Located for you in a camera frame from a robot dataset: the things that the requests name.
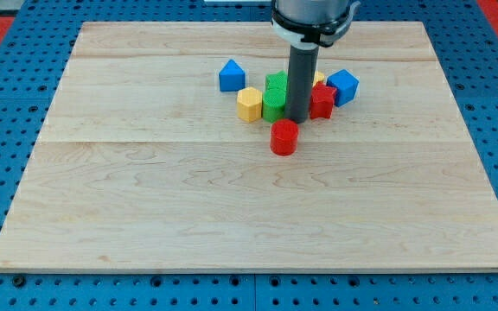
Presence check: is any blue triangle block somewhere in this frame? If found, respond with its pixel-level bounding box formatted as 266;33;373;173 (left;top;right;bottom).
219;59;246;92

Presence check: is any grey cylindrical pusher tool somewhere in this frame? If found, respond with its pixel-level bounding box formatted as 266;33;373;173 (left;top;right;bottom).
284;47;319;124

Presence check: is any green cylinder block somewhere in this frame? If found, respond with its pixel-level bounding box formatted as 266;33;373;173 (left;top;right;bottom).
262;89;286;123

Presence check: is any red cylinder block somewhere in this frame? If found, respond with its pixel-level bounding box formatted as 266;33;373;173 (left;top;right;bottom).
270;119;299;156

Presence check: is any yellow block behind pusher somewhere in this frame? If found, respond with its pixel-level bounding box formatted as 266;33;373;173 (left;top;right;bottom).
313;71;326;86

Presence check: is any yellow hexagon block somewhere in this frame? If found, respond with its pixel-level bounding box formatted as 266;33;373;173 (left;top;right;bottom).
236;87;263;123

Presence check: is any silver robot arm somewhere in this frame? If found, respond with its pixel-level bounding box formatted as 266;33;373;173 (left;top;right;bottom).
271;0;361;124

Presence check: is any wooden board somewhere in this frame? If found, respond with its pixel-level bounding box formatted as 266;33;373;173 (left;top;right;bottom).
0;22;498;274

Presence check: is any green star block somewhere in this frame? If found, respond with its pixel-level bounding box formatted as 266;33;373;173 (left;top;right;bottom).
265;71;288;92

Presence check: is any blue cube block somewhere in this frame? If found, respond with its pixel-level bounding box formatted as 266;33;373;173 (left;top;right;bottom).
327;69;360;107

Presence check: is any red star block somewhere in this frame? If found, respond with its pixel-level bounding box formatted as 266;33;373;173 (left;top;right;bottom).
310;82;337;119

